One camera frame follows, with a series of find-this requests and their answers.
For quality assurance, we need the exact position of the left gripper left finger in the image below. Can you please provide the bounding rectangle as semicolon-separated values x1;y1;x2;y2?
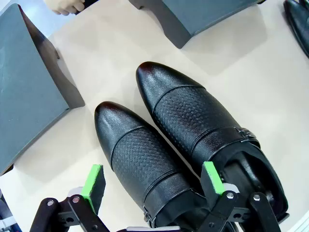
30;164;107;232

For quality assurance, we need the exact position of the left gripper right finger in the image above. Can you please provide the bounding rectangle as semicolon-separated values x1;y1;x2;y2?
197;161;282;232

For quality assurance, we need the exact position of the black textured buckle strap shoe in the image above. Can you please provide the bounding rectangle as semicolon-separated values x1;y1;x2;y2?
94;101;211;230
135;61;290;225

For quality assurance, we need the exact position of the black smooth leather shoe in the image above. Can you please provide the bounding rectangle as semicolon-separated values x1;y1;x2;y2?
283;0;309;58

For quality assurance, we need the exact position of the dark grey shoe stand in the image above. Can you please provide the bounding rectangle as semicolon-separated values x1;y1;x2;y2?
129;0;266;49
0;3;85;176

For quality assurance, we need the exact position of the person's right hand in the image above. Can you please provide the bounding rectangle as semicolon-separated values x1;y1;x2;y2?
45;0;85;16

